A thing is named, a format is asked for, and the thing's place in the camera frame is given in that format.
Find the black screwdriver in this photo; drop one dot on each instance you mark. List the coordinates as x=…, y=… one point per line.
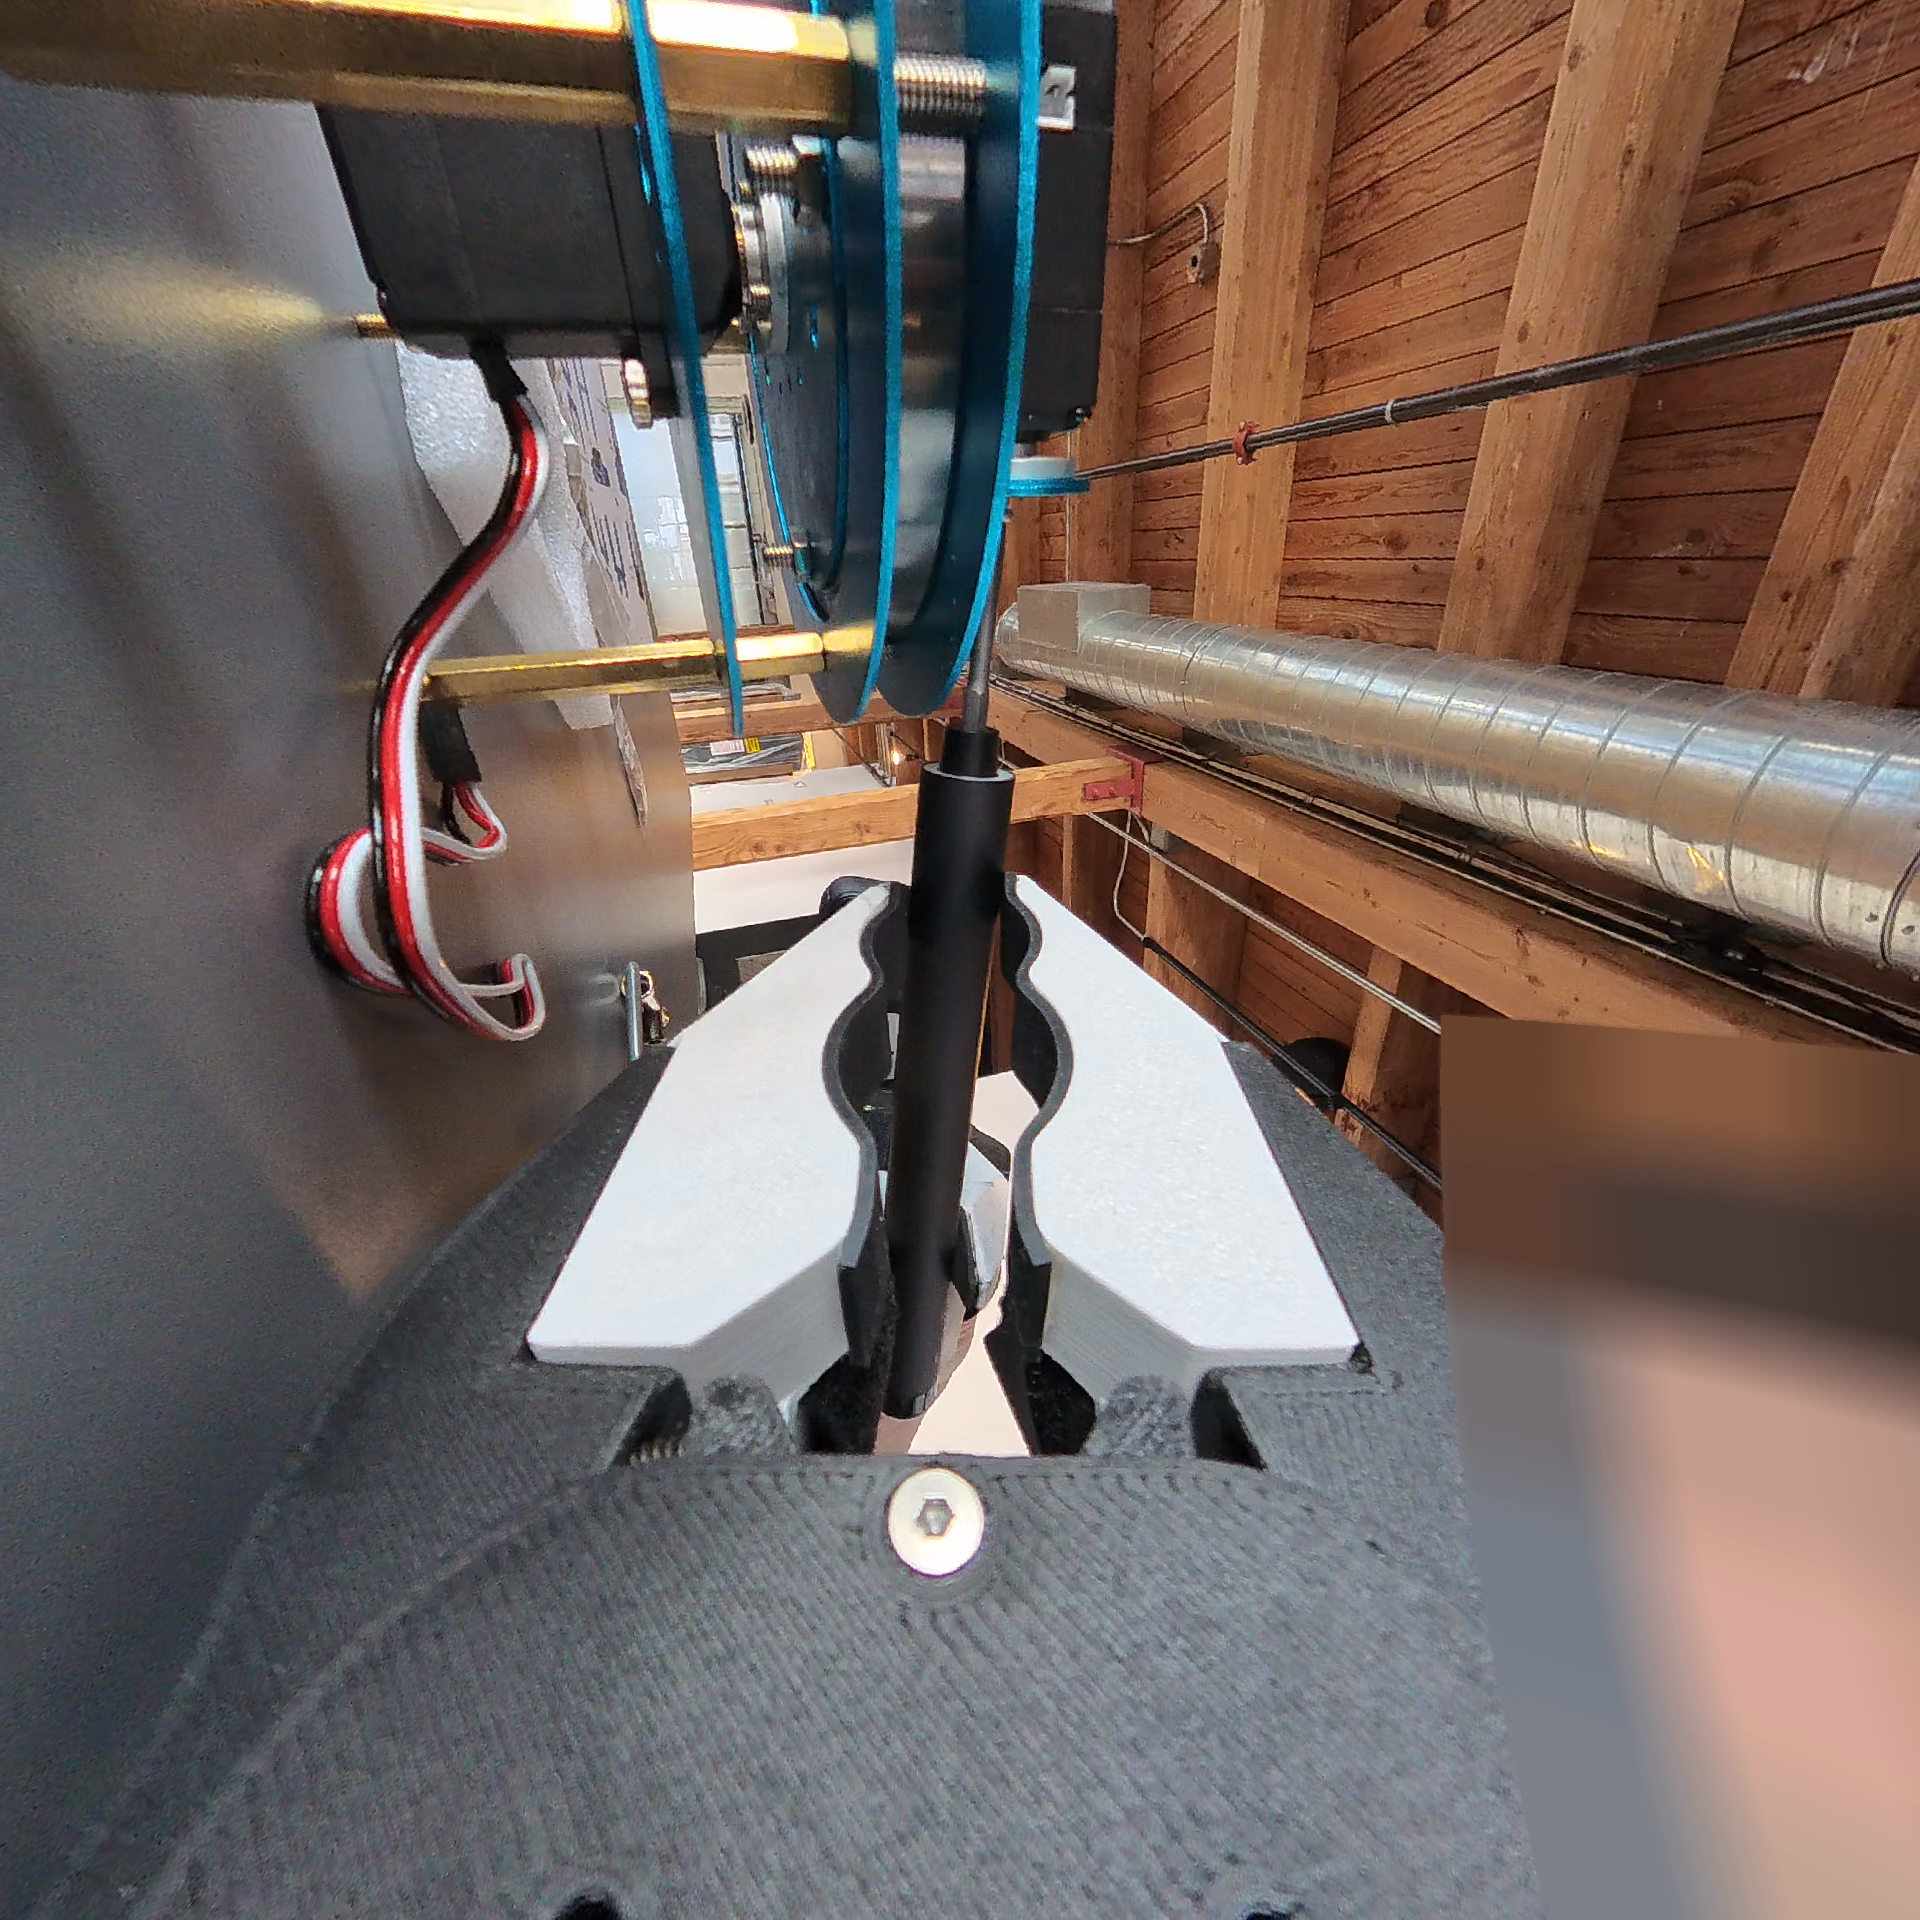
x=944, y=1050

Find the grey metal panel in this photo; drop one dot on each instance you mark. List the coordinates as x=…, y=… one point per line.
x=150, y=901

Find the small metal bolt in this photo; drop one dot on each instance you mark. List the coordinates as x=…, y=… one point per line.
x=638, y=1008

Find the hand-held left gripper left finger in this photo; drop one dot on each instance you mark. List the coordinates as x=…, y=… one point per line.
x=706, y=1201

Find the silver ventilation duct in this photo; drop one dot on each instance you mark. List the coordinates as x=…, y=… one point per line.
x=1500, y=733

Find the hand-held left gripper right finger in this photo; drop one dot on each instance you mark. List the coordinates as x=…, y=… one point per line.
x=1171, y=1201

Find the long black ceiling pipe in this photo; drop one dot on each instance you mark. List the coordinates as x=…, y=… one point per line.
x=1652, y=352

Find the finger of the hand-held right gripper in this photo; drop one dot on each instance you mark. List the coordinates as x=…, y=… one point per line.
x=983, y=1206

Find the blue hobby robot arm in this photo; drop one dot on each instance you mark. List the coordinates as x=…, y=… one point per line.
x=962, y=376

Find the thin metal conduit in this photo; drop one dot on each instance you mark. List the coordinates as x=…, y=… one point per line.
x=1277, y=930

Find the thin black pipe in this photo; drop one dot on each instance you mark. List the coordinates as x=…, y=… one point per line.
x=1291, y=1073

